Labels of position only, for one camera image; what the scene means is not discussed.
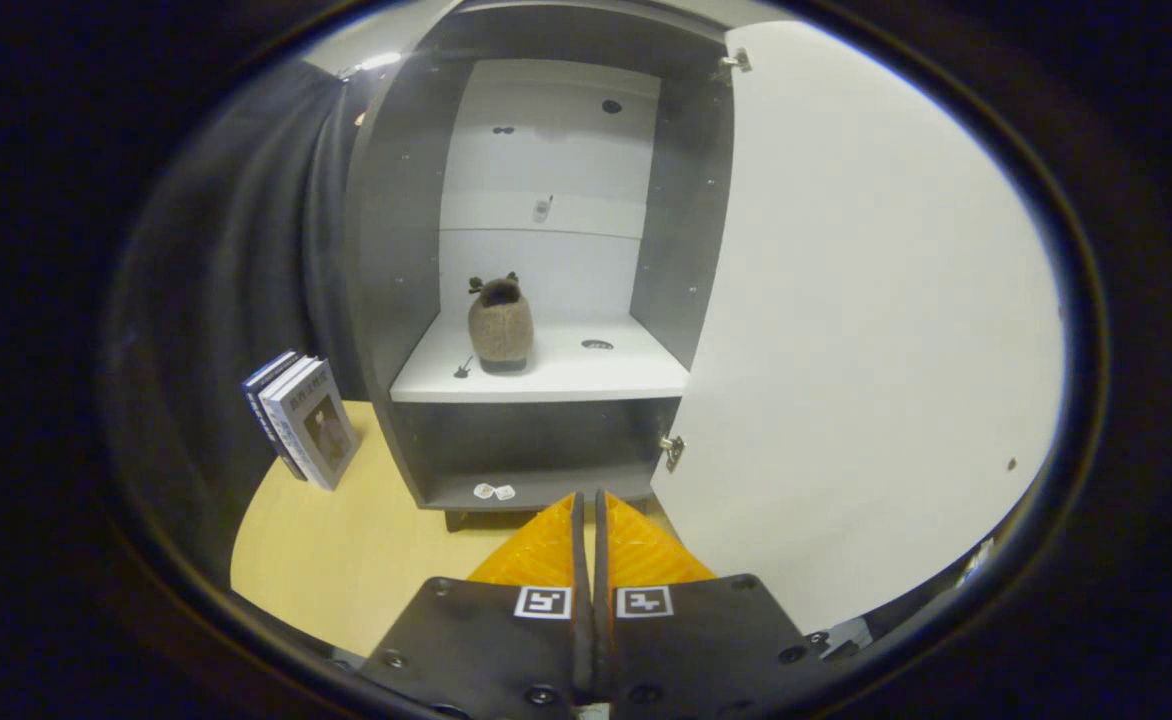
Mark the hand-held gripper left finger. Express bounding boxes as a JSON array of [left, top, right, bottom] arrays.
[[361, 490, 595, 720]]

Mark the grey portrait cover book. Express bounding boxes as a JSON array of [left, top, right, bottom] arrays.
[[268, 360, 360, 491]]

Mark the blue spine book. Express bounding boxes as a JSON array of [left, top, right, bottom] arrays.
[[258, 355, 319, 481], [243, 350, 299, 479]]

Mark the brown fluffy shoe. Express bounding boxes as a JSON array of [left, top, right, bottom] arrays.
[[466, 272, 535, 374]]

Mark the black backdrop cloth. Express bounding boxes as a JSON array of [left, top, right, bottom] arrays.
[[106, 60, 417, 591]]

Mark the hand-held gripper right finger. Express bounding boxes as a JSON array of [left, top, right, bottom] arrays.
[[596, 490, 827, 720]]

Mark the white shoe cabinet door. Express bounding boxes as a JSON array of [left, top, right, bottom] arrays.
[[651, 20, 1067, 636]]

